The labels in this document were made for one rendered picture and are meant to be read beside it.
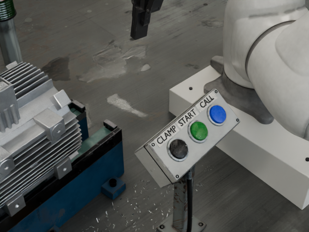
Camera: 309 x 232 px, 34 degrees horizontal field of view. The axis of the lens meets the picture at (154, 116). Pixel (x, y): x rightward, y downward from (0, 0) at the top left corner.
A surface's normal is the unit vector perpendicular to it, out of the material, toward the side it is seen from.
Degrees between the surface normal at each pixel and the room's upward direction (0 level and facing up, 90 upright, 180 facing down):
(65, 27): 0
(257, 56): 65
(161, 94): 0
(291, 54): 56
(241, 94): 86
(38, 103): 36
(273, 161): 90
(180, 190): 90
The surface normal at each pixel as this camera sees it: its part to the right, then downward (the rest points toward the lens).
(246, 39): -0.84, -0.02
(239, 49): -0.95, 0.17
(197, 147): 0.47, -0.33
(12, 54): 0.76, 0.43
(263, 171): -0.75, 0.44
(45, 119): 0.00, -0.74
